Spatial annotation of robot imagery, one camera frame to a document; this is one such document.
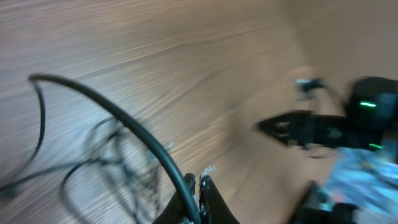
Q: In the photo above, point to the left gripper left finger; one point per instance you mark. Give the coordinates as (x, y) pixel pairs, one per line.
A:
(174, 212)

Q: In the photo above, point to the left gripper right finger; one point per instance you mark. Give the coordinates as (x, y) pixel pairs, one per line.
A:
(213, 208)

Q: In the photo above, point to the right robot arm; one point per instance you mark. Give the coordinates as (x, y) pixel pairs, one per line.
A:
(362, 185)

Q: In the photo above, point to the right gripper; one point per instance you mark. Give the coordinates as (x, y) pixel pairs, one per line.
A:
(301, 127)

